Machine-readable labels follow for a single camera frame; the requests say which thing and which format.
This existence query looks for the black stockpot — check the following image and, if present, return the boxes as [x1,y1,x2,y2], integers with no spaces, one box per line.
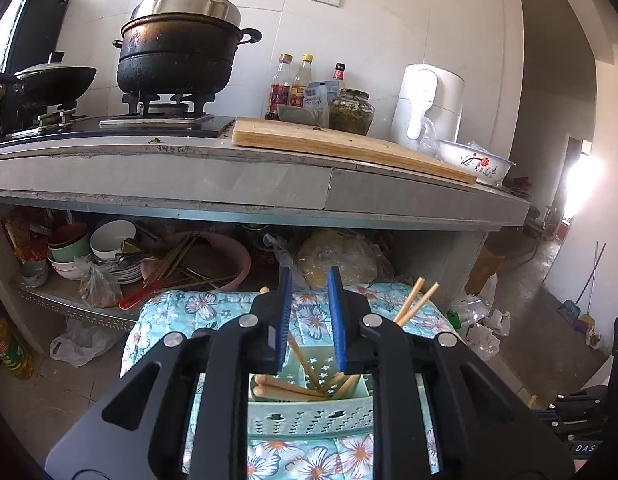
[113,12,263,95]

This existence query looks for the white bowl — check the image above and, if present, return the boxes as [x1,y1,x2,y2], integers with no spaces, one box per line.
[90,220,138,262]

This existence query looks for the wok lid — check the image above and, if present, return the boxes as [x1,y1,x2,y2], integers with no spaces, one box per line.
[15,51,72,80]

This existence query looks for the metal-edged lower shelf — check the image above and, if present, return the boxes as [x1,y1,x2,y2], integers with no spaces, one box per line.
[11,275,144,332]

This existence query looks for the white enamel basin with flowers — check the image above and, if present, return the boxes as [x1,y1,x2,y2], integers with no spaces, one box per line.
[436,138,516,186]

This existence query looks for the yellow-capped sauce bottle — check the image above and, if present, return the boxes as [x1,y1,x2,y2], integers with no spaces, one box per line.
[290,53,314,108]

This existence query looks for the cooking oil bottle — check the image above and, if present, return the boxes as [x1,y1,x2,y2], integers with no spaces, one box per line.
[0,310,34,381]

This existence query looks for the yellow food in plastic bag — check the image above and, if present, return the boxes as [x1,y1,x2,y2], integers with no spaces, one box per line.
[295,230,387,289]

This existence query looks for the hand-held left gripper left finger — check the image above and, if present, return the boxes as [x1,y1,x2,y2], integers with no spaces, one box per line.
[45,266,293,480]

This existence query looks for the red-handled utensil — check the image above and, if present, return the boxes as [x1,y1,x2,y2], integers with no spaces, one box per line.
[119,280,166,311]

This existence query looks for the stack of bowls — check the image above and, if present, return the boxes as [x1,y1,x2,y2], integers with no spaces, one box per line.
[47,222,93,281]

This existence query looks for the broom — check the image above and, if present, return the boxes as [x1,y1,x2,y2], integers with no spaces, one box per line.
[576,241,607,351]

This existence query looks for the red snack bag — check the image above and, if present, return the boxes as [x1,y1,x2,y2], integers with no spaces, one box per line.
[1,207,52,264]

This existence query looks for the steel steamer lid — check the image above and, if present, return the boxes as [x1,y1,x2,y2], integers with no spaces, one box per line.
[130,0,242,28]

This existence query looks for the floral turquoise quilt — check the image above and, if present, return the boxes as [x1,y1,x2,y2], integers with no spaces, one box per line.
[120,282,457,480]

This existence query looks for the green plastic utensil holder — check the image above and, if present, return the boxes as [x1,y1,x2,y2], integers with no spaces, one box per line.
[246,345,385,436]

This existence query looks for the small patterned bowl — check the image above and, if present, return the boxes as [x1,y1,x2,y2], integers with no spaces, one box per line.
[20,258,50,288]

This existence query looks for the grey concrete kitchen counter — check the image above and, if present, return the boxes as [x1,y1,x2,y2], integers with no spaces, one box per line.
[0,130,532,233]

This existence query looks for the bundle of chopsticks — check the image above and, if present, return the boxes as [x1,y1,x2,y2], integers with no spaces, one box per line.
[253,277,441,403]

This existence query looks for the pink plastic basin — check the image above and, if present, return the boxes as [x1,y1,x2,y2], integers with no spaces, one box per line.
[179,231,252,292]

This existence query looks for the blue dustpan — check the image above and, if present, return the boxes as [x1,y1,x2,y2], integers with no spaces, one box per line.
[556,247,600,320]

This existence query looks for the gold-capped dark sauce bottle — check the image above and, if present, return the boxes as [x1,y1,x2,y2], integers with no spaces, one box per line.
[266,53,294,121]

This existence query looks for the black box appliance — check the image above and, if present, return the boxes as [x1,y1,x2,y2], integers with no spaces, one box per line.
[0,0,73,78]

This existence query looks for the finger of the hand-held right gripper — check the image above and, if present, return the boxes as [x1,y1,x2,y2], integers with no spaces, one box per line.
[562,435,609,461]
[532,394,611,433]

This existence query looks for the black wok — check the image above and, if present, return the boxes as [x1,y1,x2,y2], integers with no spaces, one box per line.
[0,66,98,111]

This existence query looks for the crumpled clear plastic bags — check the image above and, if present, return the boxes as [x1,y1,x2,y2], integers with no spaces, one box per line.
[448,274,512,352]

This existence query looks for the black gas stove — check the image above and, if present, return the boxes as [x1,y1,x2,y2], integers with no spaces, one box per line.
[0,91,237,143]

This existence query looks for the loose shelf chopsticks pile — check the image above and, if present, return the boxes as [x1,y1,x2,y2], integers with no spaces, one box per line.
[148,232,202,288]

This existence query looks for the cardboard piece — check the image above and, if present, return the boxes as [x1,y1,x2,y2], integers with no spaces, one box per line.
[464,247,506,296]

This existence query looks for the wooden cutting board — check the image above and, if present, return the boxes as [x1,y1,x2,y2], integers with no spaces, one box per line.
[232,116,479,185]

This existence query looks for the small clear plastic bag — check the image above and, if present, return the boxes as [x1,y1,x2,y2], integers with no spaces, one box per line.
[78,260,124,309]

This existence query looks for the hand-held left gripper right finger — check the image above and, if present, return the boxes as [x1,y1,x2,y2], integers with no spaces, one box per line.
[327,266,575,480]

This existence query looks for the grey shallow dish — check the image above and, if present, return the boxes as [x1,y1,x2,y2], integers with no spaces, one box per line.
[276,104,322,125]

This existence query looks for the stack of white plates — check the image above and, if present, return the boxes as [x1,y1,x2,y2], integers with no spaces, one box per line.
[104,255,146,286]

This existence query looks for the glass jar of pickles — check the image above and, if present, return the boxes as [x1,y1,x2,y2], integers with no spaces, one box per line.
[329,88,376,136]

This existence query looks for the white plastic bag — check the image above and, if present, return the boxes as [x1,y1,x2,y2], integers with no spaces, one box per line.
[50,317,124,368]

